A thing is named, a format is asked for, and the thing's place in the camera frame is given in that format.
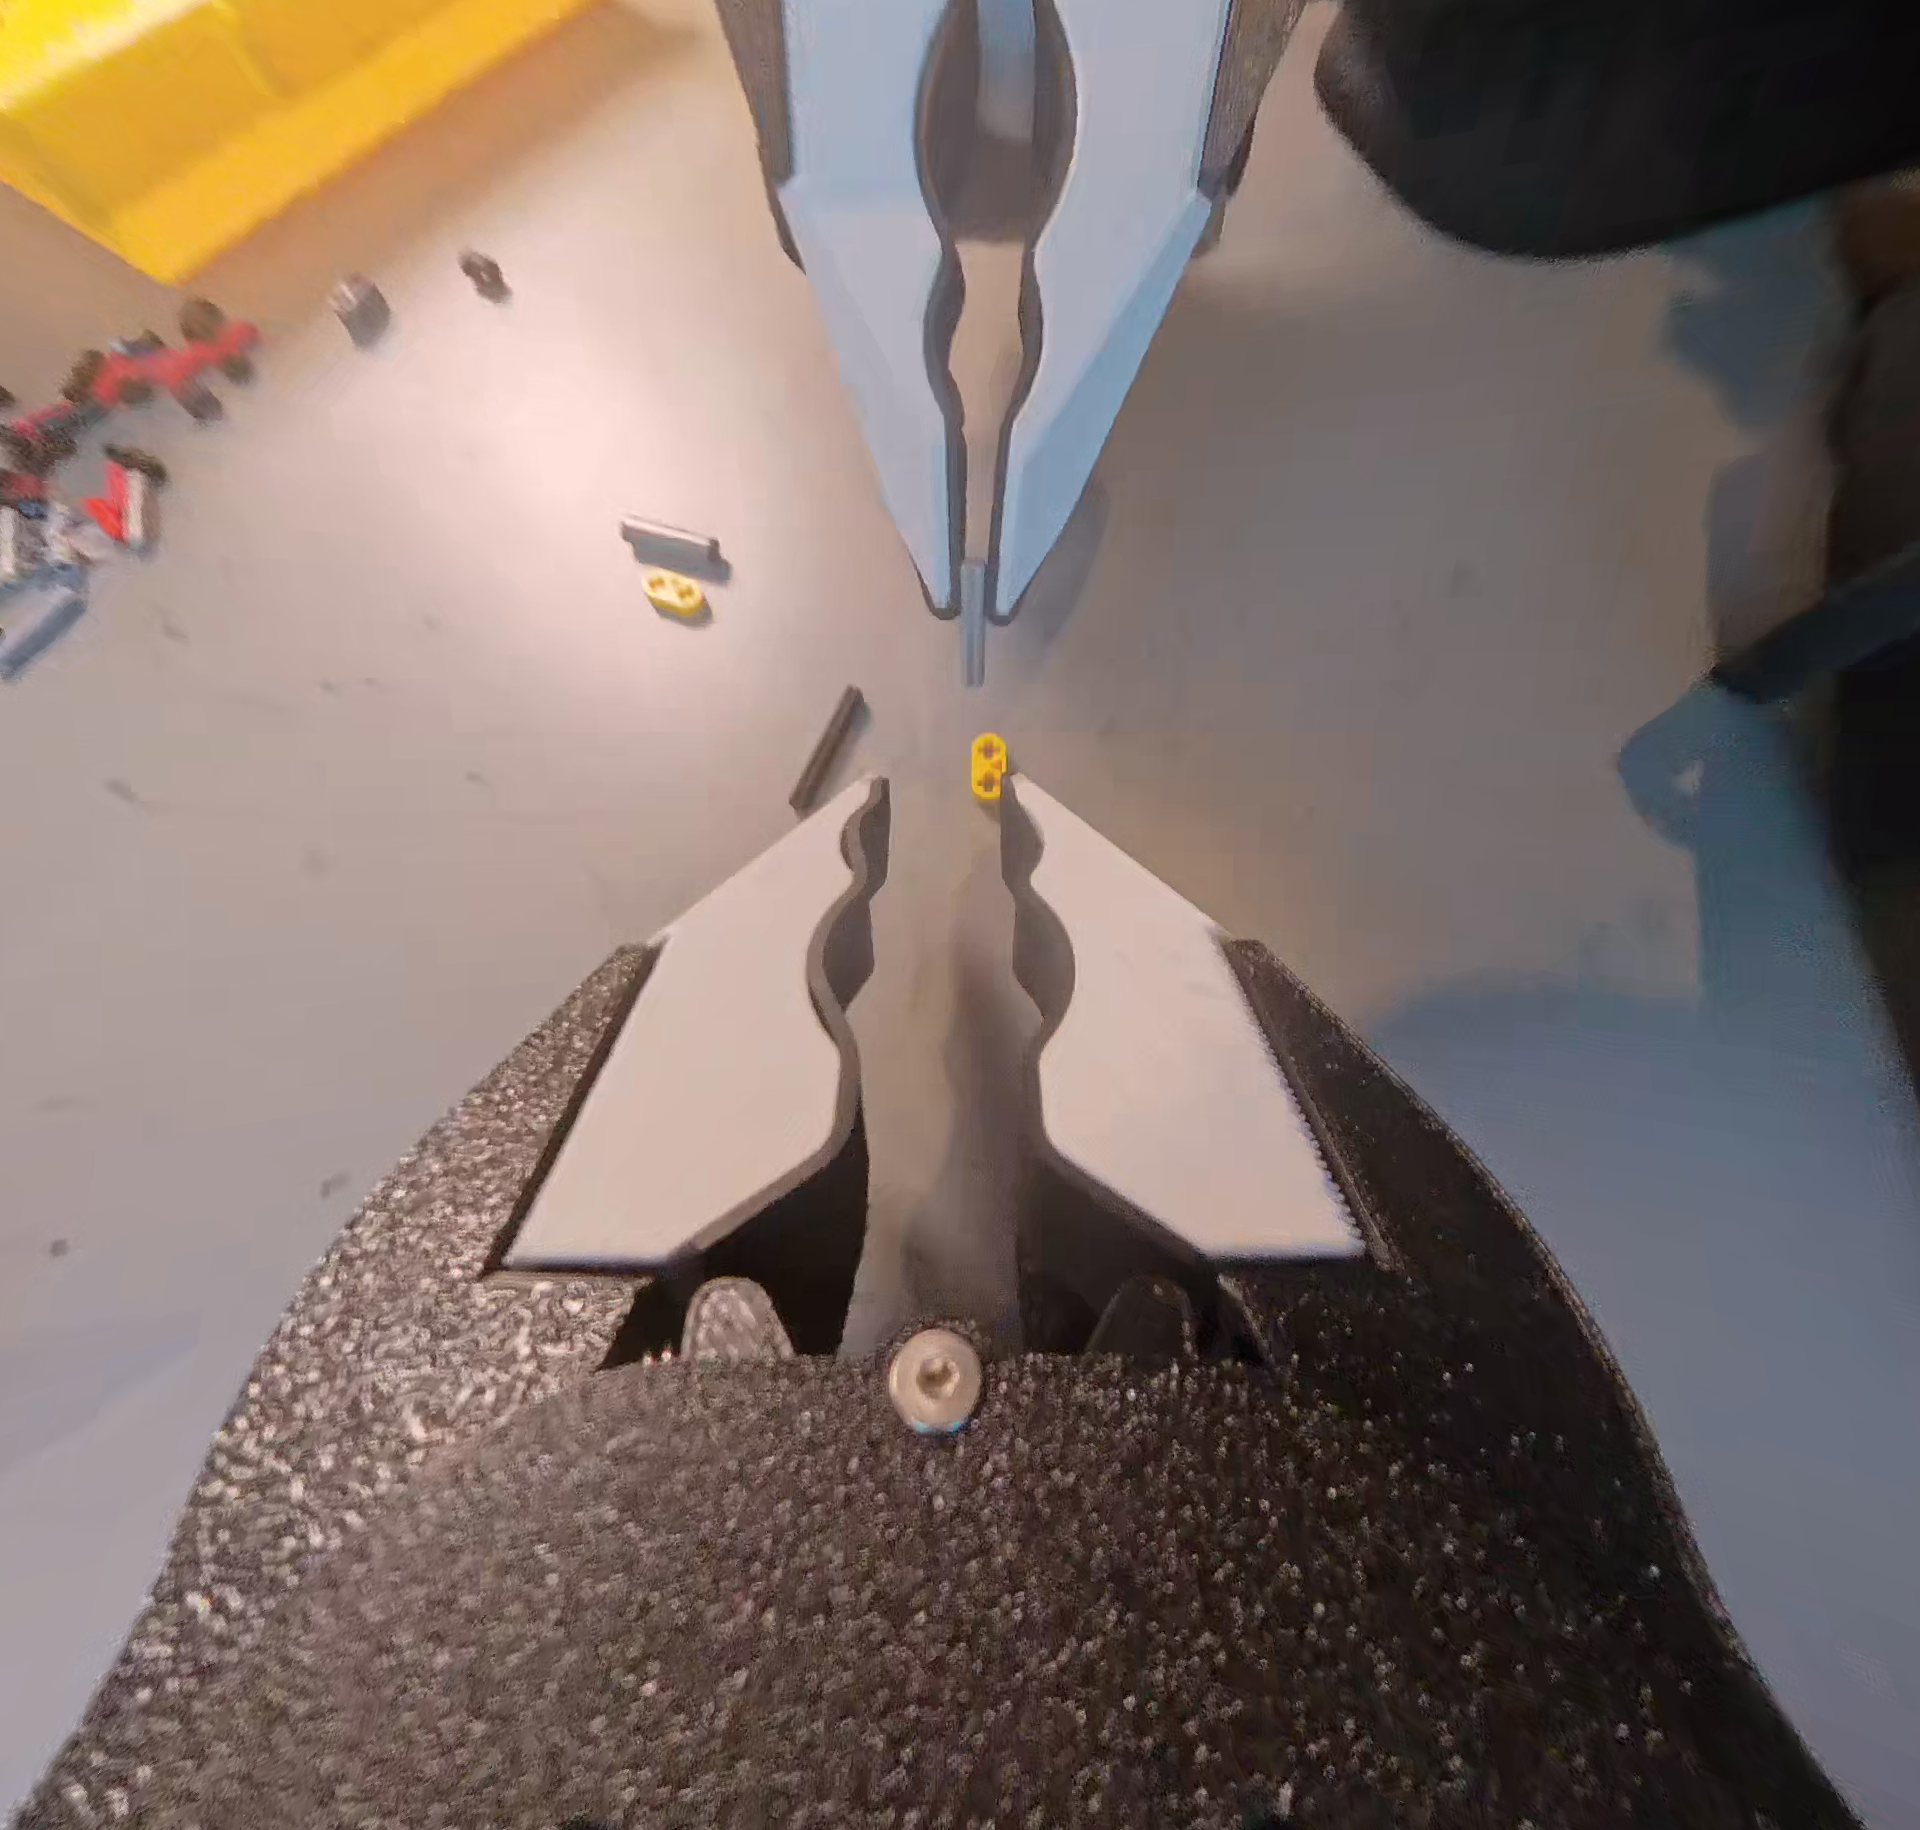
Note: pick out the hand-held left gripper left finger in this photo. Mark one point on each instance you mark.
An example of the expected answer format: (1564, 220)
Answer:
(705, 1096)

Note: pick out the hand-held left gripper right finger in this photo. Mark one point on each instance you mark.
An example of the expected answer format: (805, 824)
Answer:
(1185, 1096)

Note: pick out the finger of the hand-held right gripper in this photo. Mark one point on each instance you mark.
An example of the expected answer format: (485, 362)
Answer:
(1141, 135)
(856, 135)

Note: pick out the yellow two-hole toy brick beam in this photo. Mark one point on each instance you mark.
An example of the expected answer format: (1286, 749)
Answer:
(987, 765)
(676, 593)

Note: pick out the dark grey toy brick connector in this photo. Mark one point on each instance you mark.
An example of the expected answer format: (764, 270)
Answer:
(676, 541)

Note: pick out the yellow plastic parts bin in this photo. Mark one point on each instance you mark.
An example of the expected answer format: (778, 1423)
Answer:
(300, 106)

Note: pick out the grey desk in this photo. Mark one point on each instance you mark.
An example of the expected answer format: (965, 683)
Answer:
(1425, 660)

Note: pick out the black toy brick axle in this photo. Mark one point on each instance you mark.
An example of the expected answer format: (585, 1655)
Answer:
(829, 745)

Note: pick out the small black toy brick connector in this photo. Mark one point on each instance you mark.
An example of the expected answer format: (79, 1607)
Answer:
(485, 272)

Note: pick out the small grey toy brick connector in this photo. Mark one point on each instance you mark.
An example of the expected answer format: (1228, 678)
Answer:
(361, 312)

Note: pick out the pile of black red pins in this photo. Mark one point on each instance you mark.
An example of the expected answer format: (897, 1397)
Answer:
(165, 361)

